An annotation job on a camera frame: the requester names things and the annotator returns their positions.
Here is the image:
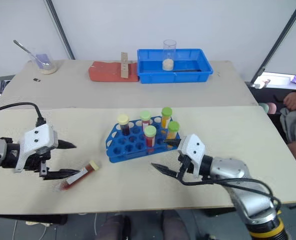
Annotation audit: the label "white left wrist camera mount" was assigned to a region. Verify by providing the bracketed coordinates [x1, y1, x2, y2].
[13, 123, 59, 174]

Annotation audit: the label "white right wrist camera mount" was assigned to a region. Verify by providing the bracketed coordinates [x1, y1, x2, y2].
[176, 133, 207, 179]

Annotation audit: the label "wooden strip with holes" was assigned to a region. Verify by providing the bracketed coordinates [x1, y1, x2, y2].
[120, 51, 130, 80]

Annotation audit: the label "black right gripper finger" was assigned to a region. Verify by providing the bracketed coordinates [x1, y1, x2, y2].
[162, 138, 183, 148]
[150, 162, 182, 180]

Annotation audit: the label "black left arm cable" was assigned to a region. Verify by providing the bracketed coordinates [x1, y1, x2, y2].
[0, 102, 48, 127]

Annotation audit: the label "yellow tube green cap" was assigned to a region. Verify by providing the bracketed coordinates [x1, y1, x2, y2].
[160, 106, 174, 129]

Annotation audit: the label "red tube light green cap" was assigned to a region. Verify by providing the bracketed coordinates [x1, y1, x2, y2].
[143, 125, 157, 149]
[139, 110, 153, 131]

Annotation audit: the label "blue plastic bin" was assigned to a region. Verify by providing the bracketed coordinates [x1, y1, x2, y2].
[136, 48, 214, 85]

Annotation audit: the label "white floor cable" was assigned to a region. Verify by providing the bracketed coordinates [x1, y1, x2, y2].
[11, 216, 52, 240]

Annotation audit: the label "bystander bare hand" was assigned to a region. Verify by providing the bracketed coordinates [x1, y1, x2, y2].
[283, 90, 296, 111]

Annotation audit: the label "glass beaker with powder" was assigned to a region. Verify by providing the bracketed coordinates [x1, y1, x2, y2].
[27, 48, 58, 76]

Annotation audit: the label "clear plastic cylinder with powder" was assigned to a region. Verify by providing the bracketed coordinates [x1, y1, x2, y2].
[161, 39, 177, 72]

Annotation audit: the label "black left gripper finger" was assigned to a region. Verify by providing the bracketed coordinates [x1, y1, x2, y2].
[42, 168, 80, 181]
[56, 139, 78, 151]

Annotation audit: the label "red flat sponge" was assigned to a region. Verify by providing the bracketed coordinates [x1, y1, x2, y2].
[88, 60, 140, 83]

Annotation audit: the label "black frame pole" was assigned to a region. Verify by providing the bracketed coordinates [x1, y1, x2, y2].
[43, 0, 77, 61]
[250, 0, 296, 84]

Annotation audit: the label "orange tube green cap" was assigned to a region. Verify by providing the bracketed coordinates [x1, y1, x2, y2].
[165, 120, 181, 141]

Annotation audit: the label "dark red tube yellow cap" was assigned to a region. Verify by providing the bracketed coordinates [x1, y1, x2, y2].
[116, 113, 132, 137]

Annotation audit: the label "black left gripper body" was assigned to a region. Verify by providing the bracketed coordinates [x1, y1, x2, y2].
[22, 146, 53, 178]

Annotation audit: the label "blue test tube rack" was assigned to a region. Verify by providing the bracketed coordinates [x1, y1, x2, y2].
[105, 115, 182, 164]

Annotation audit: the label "metal spoon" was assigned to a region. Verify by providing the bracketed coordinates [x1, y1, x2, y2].
[12, 39, 43, 64]

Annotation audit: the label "dark rounded shape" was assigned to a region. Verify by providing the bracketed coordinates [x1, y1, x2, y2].
[94, 214, 132, 240]

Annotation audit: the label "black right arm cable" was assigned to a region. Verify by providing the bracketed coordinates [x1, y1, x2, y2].
[180, 173, 283, 214]

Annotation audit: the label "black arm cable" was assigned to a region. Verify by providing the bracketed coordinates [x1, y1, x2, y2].
[0, 102, 48, 127]
[180, 173, 283, 214]

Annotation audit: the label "grey bystander clothing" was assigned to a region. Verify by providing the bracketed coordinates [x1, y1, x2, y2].
[278, 105, 296, 146]

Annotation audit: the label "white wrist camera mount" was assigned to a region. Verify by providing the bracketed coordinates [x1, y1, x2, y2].
[176, 133, 207, 179]
[13, 123, 59, 174]

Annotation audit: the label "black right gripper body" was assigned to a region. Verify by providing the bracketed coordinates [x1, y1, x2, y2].
[175, 153, 196, 181]

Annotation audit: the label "red tube pale yellow cap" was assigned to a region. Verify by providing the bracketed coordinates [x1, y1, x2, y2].
[54, 159, 100, 193]

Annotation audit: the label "purple paper piece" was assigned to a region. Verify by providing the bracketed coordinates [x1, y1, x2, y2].
[35, 53, 52, 69]

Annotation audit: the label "pastel round discs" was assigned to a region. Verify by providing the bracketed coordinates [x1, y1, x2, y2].
[258, 101, 278, 115]

